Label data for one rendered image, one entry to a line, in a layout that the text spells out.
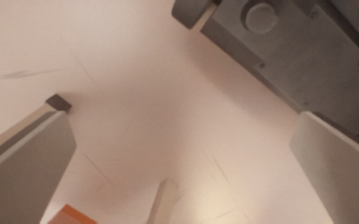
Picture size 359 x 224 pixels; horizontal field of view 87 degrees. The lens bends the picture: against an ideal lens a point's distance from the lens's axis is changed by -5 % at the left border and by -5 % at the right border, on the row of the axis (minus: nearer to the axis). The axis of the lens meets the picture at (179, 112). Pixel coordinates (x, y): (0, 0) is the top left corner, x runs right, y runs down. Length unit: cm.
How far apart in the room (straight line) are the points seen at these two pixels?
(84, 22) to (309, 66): 56
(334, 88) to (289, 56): 10
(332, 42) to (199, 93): 35
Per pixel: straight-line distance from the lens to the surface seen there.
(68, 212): 73
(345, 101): 44
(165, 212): 82
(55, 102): 82
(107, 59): 65
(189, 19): 37
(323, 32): 37
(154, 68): 60
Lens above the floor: 53
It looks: 56 degrees down
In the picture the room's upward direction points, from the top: 159 degrees counter-clockwise
